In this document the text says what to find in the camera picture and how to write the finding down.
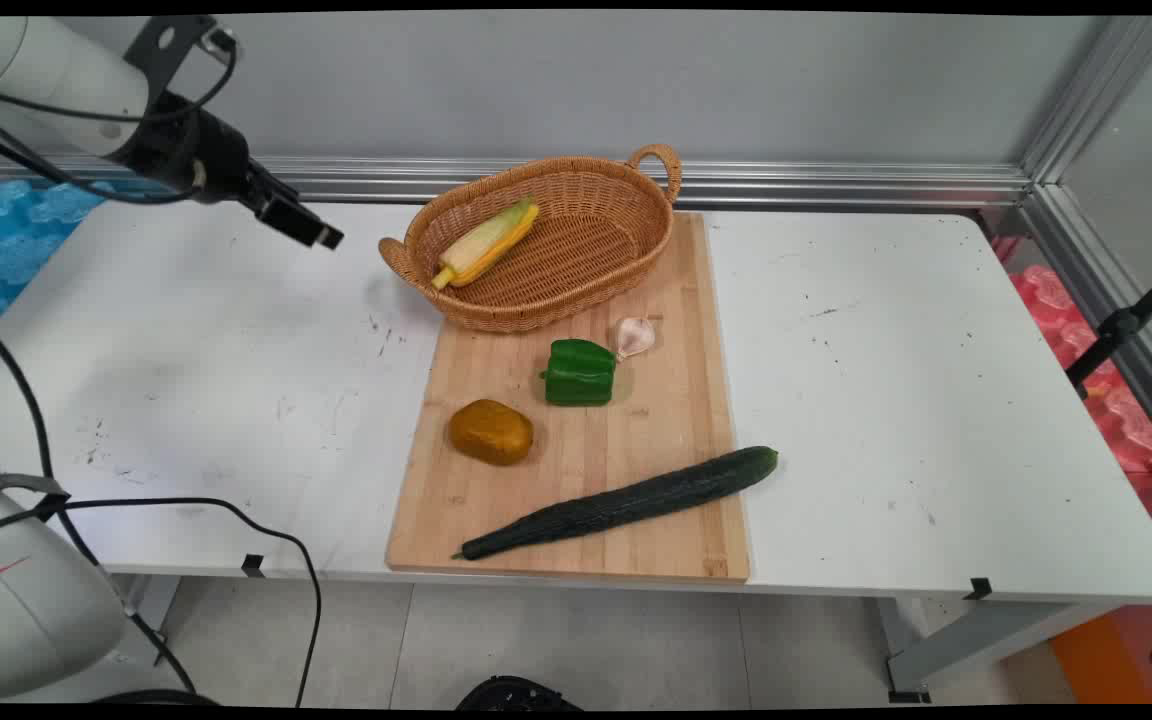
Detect green bell pepper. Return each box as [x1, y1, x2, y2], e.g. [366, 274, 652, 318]
[539, 339, 618, 407]

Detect aluminium frame rail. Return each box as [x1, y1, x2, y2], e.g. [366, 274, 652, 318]
[1021, 183, 1152, 471]
[0, 150, 1037, 213]

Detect black tripod stand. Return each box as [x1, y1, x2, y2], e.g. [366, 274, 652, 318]
[1064, 255, 1152, 401]

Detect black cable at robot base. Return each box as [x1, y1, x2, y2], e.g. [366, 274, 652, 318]
[0, 308, 199, 697]

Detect brown yellow potato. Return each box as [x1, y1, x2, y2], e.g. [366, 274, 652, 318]
[449, 399, 535, 467]

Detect grey table leg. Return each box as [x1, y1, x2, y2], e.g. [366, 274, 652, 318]
[876, 597, 1129, 704]
[119, 575, 183, 646]

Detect pink foam mat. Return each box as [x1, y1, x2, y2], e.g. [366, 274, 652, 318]
[986, 232, 1152, 601]

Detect wooden cutting board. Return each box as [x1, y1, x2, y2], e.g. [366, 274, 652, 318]
[385, 210, 752, 585]

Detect orange floor mat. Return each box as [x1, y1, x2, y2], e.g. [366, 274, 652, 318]
[1048, 610, 1142, 706]

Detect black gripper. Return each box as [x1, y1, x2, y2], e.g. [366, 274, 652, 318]
[124, 92, 344, 251]

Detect yellow corn cob with husk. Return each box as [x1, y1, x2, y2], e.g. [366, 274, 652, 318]
[431, 197, 541, 292]

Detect black object on floor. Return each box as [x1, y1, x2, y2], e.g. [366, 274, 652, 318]
[454, 675, 585, 711]

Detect aluminium frame post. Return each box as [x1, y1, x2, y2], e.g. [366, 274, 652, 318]
[1019, 15, 1152, 189]

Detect dark green cucumber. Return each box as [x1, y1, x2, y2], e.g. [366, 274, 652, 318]
[451, 446, 780, 562]

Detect white garlic bulb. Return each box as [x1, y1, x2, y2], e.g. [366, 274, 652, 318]
[615, 316, 658, 361]

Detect woven wicker basket with handles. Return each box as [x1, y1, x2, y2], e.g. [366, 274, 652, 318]
[378, 144, 684, 334]

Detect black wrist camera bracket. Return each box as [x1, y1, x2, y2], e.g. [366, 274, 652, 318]
[124, 15, 239, 97]

